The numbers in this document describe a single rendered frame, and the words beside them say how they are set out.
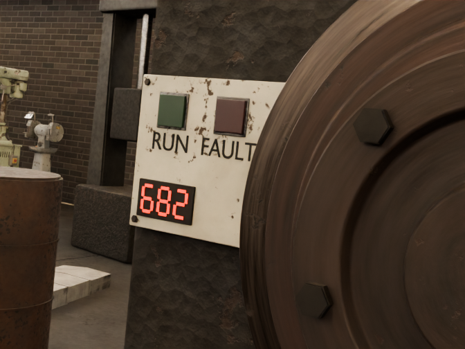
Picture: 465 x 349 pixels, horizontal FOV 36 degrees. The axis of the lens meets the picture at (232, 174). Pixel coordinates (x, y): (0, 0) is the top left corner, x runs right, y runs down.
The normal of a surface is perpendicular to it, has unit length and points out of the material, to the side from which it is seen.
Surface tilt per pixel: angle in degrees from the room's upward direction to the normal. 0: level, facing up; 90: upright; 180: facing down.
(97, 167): 90
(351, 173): 90
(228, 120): 90
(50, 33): 90
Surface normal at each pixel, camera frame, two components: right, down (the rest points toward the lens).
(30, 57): -0.54, 0.00
